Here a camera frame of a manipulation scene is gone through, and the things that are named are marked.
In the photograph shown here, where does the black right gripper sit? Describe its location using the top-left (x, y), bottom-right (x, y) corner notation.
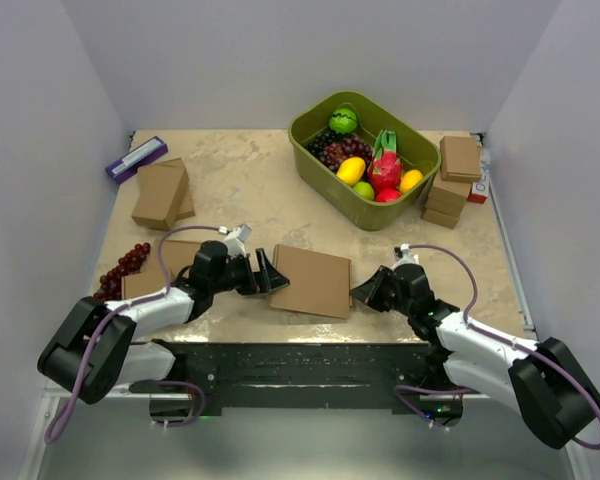
top-left (350, 266), bottom-right (414, 318)

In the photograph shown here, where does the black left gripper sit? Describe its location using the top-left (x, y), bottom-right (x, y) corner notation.
top-left (210, 248), bottom-right (289, 295)

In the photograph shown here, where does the brown cardboard box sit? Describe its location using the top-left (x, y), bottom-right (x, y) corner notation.
top-left (270, 244), bottom-right (352, 320)

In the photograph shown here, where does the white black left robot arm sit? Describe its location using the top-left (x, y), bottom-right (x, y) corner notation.
top-left (37, 241), bottom-right (290, 404)

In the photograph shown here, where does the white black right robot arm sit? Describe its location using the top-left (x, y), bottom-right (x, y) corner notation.
top-left (351, 263), bottom-right (600, 449)

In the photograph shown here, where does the folded cardboard box lower left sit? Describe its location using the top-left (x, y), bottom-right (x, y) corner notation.
top-left (121, 240), bottom-right (201, 299)

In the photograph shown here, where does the cardboard box under upper left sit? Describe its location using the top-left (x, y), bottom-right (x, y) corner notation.
top-left (144, 158), bottom-right (195, 221)

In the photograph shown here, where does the folded cardboard box upper left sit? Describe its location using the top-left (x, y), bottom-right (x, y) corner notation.
top-left (131, 166), bottom-right (185, 231)

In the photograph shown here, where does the top cardboard box right stack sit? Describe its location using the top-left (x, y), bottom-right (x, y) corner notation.
top-left (439, 136), bottom-right (482, 183)

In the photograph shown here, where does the purple white flat box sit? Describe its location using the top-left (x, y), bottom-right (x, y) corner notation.
top-left (105, 136), bottom-right (168, 185)

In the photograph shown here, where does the red apple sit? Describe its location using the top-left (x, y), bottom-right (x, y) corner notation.
top-left (374, 188), bottom-right (402, 203)

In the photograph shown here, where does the green lime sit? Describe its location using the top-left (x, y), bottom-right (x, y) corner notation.
top-left (353, 181), bottom-right (375, 201)

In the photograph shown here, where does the lower cardboard boxes right stack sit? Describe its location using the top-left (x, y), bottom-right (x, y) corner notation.
top-left (421, 172), bottom-right (471, 229)

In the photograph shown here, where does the orange yellow fruit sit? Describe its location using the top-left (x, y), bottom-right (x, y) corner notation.
top-left (398, 169), bottom-right (423, 195)

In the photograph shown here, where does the pink dragon fruit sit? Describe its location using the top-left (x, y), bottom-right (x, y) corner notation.
top-left (367, 130), bottom-right (403, 194)

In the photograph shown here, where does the yellow mango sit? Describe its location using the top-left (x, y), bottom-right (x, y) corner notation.
top-left (336, 157), bottom-right (366, 186)

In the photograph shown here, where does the olive green plastic basket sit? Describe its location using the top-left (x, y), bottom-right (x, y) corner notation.
top-left (288, 91), bottom-right (441, 231)

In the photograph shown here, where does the dark purple grape bunch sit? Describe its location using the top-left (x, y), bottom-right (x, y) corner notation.
top-left (306, 129), bottom-right (338, 158)

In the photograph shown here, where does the red white small carton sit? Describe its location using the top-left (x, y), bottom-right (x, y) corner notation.
top-left (466, 144), bottom-right (492, 205)

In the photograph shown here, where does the red grape bunch in basket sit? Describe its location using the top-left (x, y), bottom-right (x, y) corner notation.
top-left (318, 135), bottom-right (373, 172)

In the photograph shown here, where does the red grape bunch on table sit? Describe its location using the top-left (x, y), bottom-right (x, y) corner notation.
top-left (92, 243), bottom-right (151, 302)

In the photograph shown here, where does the green black striped fruit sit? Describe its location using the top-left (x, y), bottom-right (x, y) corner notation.
top-left (328, 108), bottom-right (358, 134)

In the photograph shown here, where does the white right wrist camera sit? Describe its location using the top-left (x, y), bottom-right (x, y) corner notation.
top-left (391, 243), bottom-right (420, 270)

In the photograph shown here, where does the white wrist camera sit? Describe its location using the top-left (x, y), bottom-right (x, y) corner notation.
top-left (391, 243), bottom-right (420, 270)
top-left (222, 224), bottom-right (252, 258)

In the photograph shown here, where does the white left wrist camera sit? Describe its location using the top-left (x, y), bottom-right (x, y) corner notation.
top-left (222, 224), bottom-right (252, 258)

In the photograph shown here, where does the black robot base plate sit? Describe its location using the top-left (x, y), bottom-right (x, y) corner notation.
top-left (130, 343), bottom-right (463, 422)

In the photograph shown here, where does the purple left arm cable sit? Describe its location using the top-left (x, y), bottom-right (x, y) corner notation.
top-left (43, 225), bottom-right (229, 445)

